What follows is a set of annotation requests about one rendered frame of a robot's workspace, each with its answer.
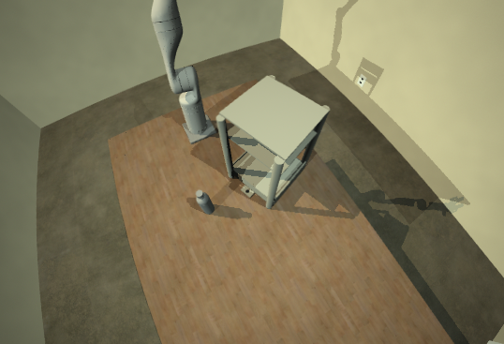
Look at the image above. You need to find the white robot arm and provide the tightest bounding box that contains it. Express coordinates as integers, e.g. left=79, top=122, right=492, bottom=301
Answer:
left=151, top=0, right=207, bottom=134

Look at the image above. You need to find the grey metal shelving unit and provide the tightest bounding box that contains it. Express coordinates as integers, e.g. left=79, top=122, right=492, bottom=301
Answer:
left=216, top=75, right=330, bottom=209

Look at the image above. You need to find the grey bottle with cap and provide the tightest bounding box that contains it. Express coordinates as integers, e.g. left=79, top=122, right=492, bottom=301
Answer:
left=196, top=190, right=215, bottom=215

